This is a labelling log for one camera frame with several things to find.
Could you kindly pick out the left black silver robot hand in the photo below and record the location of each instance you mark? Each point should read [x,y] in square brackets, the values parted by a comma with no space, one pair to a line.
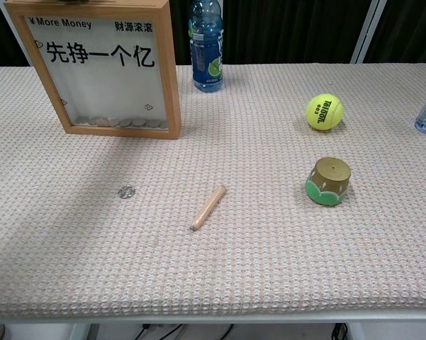
[72,1]

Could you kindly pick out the silver coin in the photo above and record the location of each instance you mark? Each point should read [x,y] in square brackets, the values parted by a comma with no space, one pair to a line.
[81,120]
[126,191]

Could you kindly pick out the blue drink bottle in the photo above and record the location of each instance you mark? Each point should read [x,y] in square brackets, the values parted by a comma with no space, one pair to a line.
[205,46]

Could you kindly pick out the dark curtain panel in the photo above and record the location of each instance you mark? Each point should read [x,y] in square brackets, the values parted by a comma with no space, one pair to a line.
[287,28]
[411,28]

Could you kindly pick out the short wooden pencil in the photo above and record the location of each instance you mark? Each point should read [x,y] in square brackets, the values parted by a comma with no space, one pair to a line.
[208,208]

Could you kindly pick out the yellow tennis ball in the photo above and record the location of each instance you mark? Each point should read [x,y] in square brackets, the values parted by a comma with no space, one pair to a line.
[325,112]

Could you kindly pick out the pink woven tablecloth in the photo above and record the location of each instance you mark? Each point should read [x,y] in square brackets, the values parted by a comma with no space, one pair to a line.
[234,255]

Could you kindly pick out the gold green upturned cup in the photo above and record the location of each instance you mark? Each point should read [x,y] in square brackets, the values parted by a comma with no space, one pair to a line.
[331,177]

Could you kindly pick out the white screen frame pole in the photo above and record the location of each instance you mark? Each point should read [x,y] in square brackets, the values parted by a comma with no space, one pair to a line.
[19,46]
[368,32]

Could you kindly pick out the wooden frame money box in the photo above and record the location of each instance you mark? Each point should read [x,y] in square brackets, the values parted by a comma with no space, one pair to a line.
[171,71]

